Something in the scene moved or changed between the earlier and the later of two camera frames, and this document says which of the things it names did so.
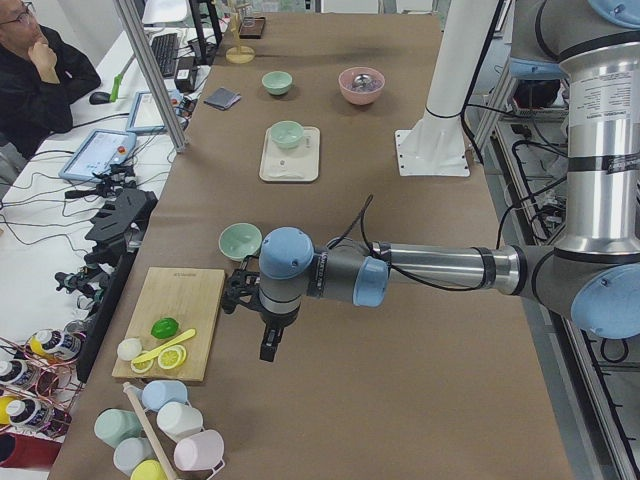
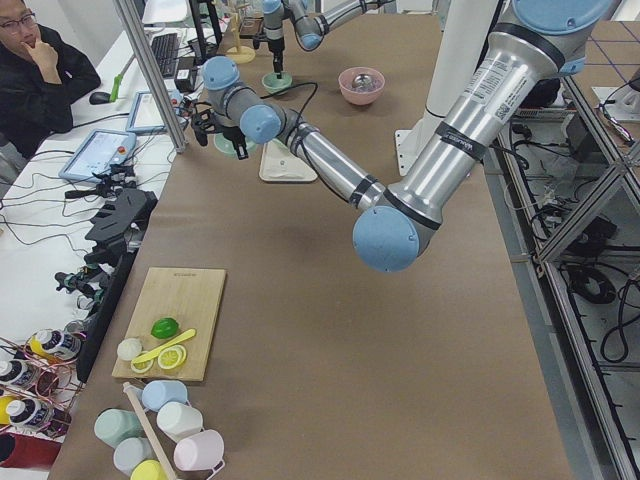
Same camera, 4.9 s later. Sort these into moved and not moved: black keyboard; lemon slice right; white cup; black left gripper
Moved: black left gripper
Not moved: black keyboard; white cup; lemon slice right
